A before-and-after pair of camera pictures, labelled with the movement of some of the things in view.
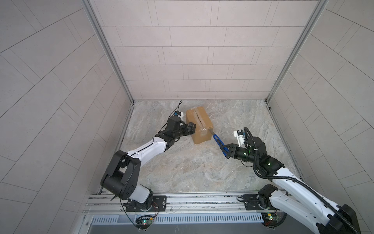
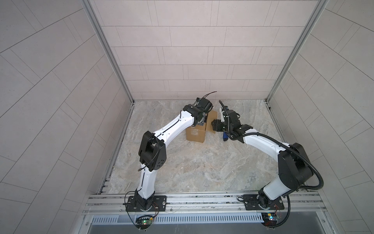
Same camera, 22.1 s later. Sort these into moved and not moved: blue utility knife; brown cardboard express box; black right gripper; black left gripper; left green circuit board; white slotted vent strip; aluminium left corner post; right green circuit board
Moved: brown cardboard express box; black right gripper; black left gripper; blue utility knife
Not moved: right green circuit board; white slotted vent strip; aluminium left corner post; left green circuit board
